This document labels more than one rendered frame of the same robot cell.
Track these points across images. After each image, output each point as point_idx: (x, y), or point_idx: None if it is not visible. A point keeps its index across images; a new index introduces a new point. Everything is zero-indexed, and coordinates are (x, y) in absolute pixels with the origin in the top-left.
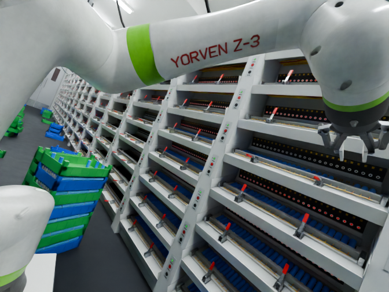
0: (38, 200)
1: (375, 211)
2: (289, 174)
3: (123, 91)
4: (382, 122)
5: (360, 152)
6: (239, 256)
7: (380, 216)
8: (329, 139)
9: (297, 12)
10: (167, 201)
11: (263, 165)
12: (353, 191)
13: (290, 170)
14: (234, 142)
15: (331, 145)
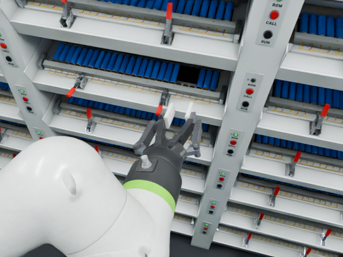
0: None
1: (214, 119)
2: (131, 93)
3: None
4: (187, 153)
5: (194, 63)
6: (122, 169)
7: (217, 122)
8: (150, 137)
9: (38, 246)
10: (3, 147)
11: (96, 86)
12: (197, 96)
13: (130, 82)
14: (32, 53)
15: (156, 128)
